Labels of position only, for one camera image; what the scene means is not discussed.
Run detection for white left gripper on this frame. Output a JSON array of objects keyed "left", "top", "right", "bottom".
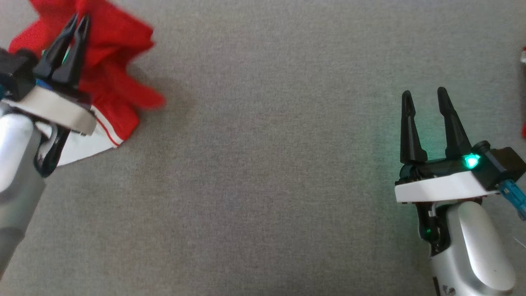
[{"left": 2, "top": 14, "right": 97, "bottom": 176}]

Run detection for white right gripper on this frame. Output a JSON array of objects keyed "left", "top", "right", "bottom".
[{"left": 394, "top": 87, "right": 500, "bottom": 203}]

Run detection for red jersey with white sleeves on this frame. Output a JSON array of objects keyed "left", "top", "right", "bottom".
[{"left": 8, "top": 0, "right": 167, "bottom": 167}]

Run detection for red shorts with white stripe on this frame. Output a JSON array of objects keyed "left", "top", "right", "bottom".
[{"left": 519, "top": 45, "right": 526, "bottom": 139}]

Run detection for large grey sofa seat cushion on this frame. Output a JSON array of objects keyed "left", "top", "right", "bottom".
[{"left": 0, "top": 0, "right": 526, "bottom": 296}]

